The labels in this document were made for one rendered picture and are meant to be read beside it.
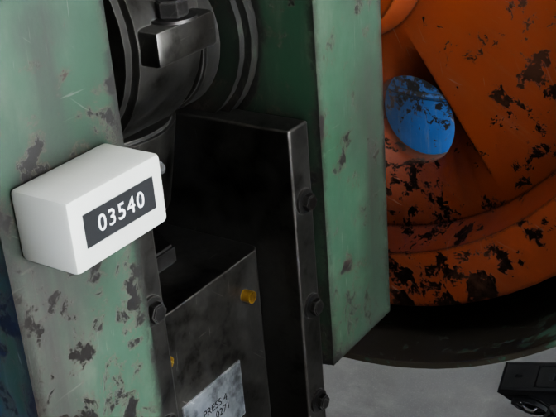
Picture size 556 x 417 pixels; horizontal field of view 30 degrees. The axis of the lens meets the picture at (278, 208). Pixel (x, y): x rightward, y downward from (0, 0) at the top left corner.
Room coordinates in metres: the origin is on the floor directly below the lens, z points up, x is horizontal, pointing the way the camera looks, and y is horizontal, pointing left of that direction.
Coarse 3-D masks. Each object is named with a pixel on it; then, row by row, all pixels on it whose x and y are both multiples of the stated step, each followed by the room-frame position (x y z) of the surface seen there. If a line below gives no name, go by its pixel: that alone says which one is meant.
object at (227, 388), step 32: (160, 224) 0.76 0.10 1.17; (160, 256) 0.68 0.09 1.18; (192, 256) 0.70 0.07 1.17; (224, 256) 0.70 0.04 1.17; (192, 288) 0.65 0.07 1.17; (224, 288) 0.67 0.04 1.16; (256, 288) 0.70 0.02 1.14; (192, 320) 0.64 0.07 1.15; (224, 320) 0.67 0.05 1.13; (256, 320) 0.70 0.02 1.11; (192, 352) 0.64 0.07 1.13; (224, 352) 0.66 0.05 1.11; (256, 352) 0.70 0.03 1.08; (192, 384) 0.63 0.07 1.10; (224, 384) 0.66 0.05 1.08; (256, 384) 0.69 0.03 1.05; (192, 416) 0.63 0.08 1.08; (224, 416) 0.66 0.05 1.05; (256, 416) 0.69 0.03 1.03
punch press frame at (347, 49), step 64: (0, 0) 0.49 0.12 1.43; (64, 0) 0.52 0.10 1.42; (256, 0) 0.73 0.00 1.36; (320, 0) 0.71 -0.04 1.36; (0, 64) 0.48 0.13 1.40; (64, 64) 0.51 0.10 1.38; (256, 64) 0.73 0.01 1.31; (320, 64) 0.71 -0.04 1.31; (0, 128) 0.47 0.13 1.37; (64, 128) 0.51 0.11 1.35; (320, 128) 0.70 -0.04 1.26; (384, 128) 0.78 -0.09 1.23; (0, 192) 0.47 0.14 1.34; (320, 192) 0.70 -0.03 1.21; (384, 192) 0.78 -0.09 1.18; (0, 256) 0.47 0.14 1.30; (128, 256) 0.53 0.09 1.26; (320, 256) 0.71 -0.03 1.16; (384, 256) 0.77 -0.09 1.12; (0, 320) 0.47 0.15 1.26; (64, 320) 0.49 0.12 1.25; (128, 320) 0.53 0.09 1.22; (320, 320) 0.71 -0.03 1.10; (0, 384) 0.48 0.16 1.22; (64, 384) 0.48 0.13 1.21; (128, 384) 0.52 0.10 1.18
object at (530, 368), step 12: (504, 372) 0.65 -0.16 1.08; (516, 372) 0.64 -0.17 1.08; (528, 372) 0.63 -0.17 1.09; (540, 372) 0.62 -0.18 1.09; (552, 372) 0.62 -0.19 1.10; (504, 384) 0.64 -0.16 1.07; (516, 384) 0.63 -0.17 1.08; (528, 384) 0.62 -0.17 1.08; (540, 384) 0.61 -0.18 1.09; (552, 384) 0.61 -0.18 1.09; (516, 396) 0.63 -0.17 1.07; (528, 396) 0.62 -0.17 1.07; (540, 396) 0.62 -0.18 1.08; (552, 396) 0.61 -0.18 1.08; (528, 408) 0.63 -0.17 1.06; (540, 408) 0.62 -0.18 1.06
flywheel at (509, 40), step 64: (384, 0) 0.93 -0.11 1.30; (448, 0) 0.93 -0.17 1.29; (512, 0) 0.90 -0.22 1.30; (384, 64) 0.97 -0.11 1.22; (448, 64) 0.93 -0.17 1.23; (512, 64) 0.89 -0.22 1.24; (512, 128) 0.89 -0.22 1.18; (448, 192) 0.93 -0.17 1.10; (512, 192) 0.89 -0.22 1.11; (448, 256) 0.89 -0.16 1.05; (512, 256) 0.86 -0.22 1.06
